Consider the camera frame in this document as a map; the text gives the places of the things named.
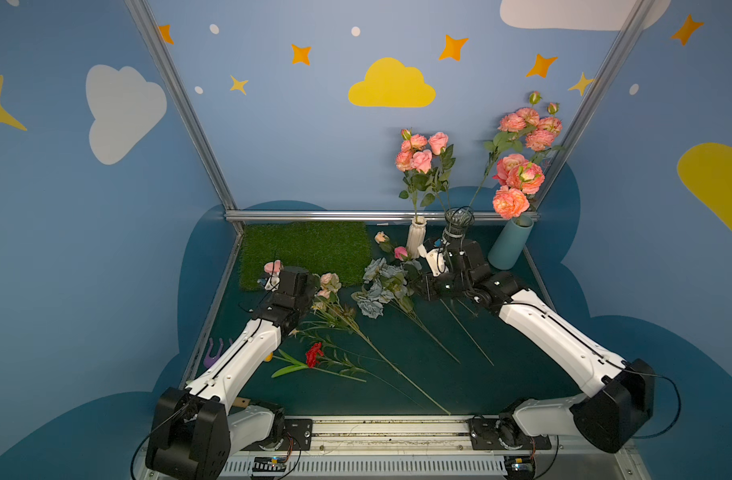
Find red flower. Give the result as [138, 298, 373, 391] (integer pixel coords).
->
[305, 341, 419, 406]

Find coral pink rose stem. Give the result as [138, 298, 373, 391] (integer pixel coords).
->
[494, 154, 528, 186]

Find small pink spray stem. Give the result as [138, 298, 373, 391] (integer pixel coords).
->
[395, 129, 433, 217]

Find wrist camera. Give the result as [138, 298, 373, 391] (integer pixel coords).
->
[258, 259, 284, 292]
[418, 239, 449, 277]

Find green artificial grass mat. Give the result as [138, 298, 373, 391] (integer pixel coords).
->
[239, 222, 372, 291]

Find magenta rosebud stem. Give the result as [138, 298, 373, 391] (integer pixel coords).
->
[393, 246, 494, 366]

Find single pink rose stem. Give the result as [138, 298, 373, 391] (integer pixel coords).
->
[405, 146, 456, 213]

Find blue grey fabric flowers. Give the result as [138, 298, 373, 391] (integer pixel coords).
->
[351, 258, 459, 363]

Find purple toy garden rake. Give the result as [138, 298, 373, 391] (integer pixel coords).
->
[202, 338, 224, 369]

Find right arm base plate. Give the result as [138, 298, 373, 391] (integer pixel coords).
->
[467, 415, 553, 451]

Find pink flower bouquet pile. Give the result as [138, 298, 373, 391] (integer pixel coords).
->
[312, 273, 451, 415]

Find horizontal aluminium frame bar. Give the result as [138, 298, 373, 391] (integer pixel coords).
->
[224, 209, 504, 223]

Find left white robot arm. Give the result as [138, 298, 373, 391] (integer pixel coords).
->
[141, 267, 319, 479]

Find clear glass vase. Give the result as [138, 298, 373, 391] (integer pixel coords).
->
[441, 206, 475, 247]

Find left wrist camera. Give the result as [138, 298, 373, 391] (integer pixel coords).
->
[258, 259, 284, 292]

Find tall pink spray stem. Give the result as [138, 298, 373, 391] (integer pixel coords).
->
[468, 91, 542, 207]

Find peach rosebud stem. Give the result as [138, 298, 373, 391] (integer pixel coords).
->
[374, 231, 423, 282]

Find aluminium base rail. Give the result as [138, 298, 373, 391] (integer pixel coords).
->
[131, 413, 649, 480]

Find white ribbed ceramic vase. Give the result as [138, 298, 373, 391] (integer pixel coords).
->
[406, 215, 427, 259]

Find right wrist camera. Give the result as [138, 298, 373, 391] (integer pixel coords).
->
[418, 239, 449, 277]

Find teal cylinder vase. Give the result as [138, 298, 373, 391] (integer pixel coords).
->
[487, 215, 534, 270]

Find pink rose spray stem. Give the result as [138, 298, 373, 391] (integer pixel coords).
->
[523, 102, 563, 164]

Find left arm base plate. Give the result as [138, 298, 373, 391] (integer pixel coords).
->
[243, 418, 314, 451]

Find green toy garden fork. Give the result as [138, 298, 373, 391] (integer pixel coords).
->
[232, 397, 251, 408]

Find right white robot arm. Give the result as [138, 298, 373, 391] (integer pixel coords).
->
[418, 239, 656, 453]

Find two-bloom coral rose stem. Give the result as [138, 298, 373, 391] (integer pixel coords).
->
[492, 159, 545, 220]

